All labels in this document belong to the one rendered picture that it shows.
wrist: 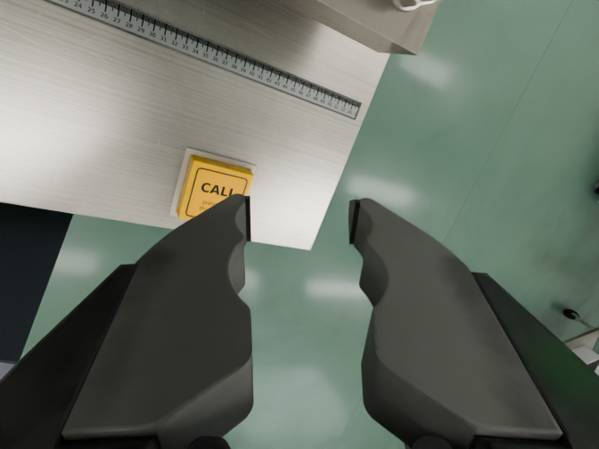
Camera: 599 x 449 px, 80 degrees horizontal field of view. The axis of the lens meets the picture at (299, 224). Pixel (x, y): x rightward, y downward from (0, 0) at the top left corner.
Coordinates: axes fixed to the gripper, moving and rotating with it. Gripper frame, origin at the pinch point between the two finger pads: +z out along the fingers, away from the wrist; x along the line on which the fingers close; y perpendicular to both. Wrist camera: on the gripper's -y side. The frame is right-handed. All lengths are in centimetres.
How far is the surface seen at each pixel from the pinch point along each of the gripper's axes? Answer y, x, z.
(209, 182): 11.3, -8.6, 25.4
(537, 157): 59, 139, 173
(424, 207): 78, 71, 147
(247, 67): 0.2, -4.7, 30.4
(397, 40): -3.6, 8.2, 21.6
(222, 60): -0.4, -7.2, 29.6
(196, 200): 13.3, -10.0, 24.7
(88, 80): 1.3, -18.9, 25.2
